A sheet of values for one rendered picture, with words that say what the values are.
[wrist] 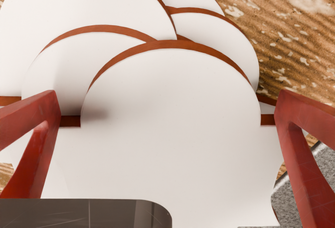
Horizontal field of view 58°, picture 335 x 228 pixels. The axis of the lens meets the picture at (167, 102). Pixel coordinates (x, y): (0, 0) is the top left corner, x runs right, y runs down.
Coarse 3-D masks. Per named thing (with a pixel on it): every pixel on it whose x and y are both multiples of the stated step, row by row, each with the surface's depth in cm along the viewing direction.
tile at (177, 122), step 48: (144, 48) 11; (192, 48) 11; (96, 96) 12; (144, 96) 12; (192, 96) 12; (240, 96) 12; (96, 144) 14; (144, 144) 14; (192, 144) 14; (240, 144) 14; (96, 192) 16; (144, 192) 16; (192, 192) 16; (240, 192) 16
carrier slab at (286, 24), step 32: (0, 0) 17; (224, 0) 17; (256, 0) 17; (288, 0) 17; (320, 0) 17; (256, 32) 18; (288, 32) 18; (320, 32) 18; (288, 64) 19; (320, 64) 19; (320, 96) 20
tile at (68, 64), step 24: (96, 24) 12; (48, 48) 12; (72, 48) 12; (96, 48) 12; (120, 48) 12; (48, 72) 13; (72, 72) 13; (96, 72) 13; (0, 96) 14; (24, 96) 13; (72, 96) 13; (24, 144) 15; (48, 192) 17
